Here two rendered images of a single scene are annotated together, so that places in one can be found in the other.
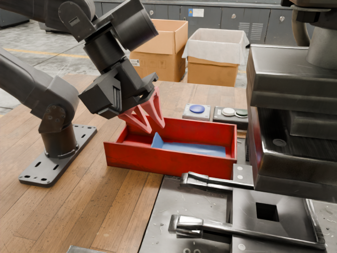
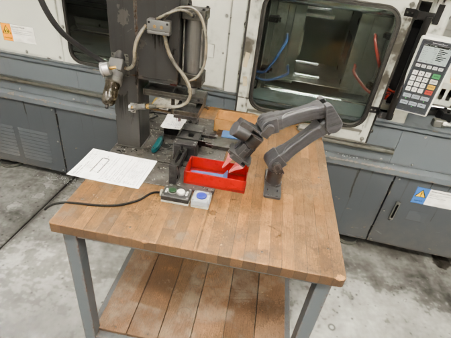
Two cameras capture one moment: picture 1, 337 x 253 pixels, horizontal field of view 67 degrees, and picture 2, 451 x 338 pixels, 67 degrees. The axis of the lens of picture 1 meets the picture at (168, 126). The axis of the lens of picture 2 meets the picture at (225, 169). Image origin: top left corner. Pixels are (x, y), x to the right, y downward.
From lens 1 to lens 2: 166 cm
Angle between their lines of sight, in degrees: 113
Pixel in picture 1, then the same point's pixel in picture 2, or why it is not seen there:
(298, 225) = (184, 133)
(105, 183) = not seen: hidden behind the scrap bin
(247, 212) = (196, 135)
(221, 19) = not seen: outside the picture
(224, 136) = (189, 177)
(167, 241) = (217, 155)
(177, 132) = (215, 183)
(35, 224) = (261, 160)
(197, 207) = not seen: hidden behind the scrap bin
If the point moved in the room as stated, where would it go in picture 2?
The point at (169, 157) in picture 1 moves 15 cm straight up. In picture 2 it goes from (218, 163) to (221, 131)
